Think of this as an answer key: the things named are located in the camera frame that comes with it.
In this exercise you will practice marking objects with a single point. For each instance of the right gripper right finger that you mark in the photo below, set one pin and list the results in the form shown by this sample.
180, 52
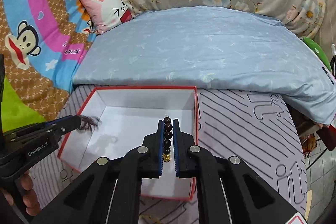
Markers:
185, 167

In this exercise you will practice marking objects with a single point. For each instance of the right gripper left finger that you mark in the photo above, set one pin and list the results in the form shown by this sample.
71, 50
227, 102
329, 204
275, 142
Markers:
152, 166

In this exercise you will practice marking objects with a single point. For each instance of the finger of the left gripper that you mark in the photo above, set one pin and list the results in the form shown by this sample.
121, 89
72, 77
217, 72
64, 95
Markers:
65, 124

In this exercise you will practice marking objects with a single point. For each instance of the person left hand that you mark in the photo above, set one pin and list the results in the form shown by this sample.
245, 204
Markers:
32, 205

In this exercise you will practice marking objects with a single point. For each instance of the red cardboard box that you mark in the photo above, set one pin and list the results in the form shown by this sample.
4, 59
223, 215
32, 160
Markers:
127, 115

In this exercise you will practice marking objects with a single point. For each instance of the colourful monkey cartoon blanket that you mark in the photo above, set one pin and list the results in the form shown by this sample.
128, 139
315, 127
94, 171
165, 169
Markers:
43, 43

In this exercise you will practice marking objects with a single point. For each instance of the light blue quilt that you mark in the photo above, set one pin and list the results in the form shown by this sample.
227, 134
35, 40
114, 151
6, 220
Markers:
212, 48

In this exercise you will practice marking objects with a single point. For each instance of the pink cat pillow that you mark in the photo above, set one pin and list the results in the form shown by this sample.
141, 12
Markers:
108, 14

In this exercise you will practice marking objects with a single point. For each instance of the green object behind quilt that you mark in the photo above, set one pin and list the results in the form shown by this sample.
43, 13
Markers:
317, 50

